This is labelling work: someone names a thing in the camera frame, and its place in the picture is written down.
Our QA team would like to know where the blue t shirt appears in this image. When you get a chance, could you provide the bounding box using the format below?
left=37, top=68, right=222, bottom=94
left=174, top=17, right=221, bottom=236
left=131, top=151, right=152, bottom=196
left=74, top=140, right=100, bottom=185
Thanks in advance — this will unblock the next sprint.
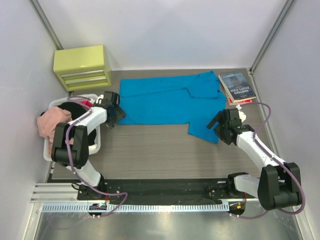
left=119, top=71, right=227, bottom=144

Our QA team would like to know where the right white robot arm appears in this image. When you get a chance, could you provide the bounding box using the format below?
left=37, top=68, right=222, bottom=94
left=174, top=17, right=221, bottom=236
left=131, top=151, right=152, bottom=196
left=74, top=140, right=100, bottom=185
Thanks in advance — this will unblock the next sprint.
left=206, top=108, right=306, bottom=211

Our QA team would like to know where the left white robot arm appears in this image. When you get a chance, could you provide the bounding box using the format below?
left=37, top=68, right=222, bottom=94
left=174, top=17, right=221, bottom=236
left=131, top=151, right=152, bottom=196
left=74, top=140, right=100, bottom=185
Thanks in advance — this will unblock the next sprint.
left=51, top=91, right=127, bottom=197

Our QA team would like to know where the magenta garment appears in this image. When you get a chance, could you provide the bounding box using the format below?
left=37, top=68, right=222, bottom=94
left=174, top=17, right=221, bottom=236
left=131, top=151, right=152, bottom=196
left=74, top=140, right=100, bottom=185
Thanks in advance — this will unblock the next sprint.
left=75, top=98, right=95, bottom=107

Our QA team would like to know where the white laundry basket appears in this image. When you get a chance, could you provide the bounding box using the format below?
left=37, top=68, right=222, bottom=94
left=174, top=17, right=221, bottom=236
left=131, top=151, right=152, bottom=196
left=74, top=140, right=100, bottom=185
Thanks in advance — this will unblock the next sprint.
left=43, top=93, right=101, bottom=162

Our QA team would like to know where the white garment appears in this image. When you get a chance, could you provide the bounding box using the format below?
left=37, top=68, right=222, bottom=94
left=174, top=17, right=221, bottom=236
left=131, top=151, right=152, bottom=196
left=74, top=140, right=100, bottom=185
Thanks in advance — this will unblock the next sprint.
left=88, top=144, right=100, bottom=155

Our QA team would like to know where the blue paperback book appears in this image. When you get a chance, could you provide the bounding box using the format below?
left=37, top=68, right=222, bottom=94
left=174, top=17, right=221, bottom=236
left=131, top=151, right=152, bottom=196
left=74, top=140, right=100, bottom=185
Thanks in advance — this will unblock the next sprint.
left=218, top=71, right=256, bottom=96

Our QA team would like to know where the yellow green drawer cabinet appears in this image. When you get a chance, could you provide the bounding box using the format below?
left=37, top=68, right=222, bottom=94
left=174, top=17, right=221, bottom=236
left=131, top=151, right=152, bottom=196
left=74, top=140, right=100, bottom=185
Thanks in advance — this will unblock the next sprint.
left=53, top=45, right=112, bottom=92

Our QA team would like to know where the pink garment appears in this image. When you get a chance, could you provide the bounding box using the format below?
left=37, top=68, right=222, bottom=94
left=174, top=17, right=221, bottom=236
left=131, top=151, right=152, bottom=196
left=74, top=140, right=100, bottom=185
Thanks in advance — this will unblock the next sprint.
left=37, top=106, right=72, bottom=154

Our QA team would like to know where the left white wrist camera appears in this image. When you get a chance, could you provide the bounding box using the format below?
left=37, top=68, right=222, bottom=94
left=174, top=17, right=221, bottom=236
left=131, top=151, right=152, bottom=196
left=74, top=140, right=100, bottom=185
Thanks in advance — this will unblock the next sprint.
left=94, top=94, right=104, bottom=106

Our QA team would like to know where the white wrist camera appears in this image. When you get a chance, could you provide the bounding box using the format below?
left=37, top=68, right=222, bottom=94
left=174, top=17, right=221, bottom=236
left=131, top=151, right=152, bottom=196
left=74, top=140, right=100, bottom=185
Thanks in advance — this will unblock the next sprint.
left=236, top=104, right=247, bottom=123
left=94, top=94, right=104, bottom=106

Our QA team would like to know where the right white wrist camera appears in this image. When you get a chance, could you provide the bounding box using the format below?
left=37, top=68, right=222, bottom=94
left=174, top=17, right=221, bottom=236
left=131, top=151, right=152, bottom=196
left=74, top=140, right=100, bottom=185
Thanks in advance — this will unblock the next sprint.
left=236, top=104, right=247, bottom=123

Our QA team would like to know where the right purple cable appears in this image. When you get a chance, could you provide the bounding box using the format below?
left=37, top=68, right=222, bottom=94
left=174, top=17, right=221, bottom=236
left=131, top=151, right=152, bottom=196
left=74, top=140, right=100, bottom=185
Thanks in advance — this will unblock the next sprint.
left=234, top=101, right=306, bottom=220

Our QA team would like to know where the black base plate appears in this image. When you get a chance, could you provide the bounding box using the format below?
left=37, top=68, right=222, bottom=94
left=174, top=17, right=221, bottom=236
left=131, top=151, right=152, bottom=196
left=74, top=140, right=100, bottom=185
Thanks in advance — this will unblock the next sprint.
left=76, top=177, right=256, bottom=201

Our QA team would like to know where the slotted cable duct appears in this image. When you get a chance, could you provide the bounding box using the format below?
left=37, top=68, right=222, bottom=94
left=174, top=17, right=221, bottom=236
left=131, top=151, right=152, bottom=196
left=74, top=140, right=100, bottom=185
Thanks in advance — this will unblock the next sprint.
left=42, top=202, right=230, bottom=214

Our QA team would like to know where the aluminium frame rail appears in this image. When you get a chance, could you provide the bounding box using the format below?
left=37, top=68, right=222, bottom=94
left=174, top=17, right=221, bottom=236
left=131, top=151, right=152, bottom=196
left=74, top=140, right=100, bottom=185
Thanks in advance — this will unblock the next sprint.
left=30, top=182, right=81, bottom=204

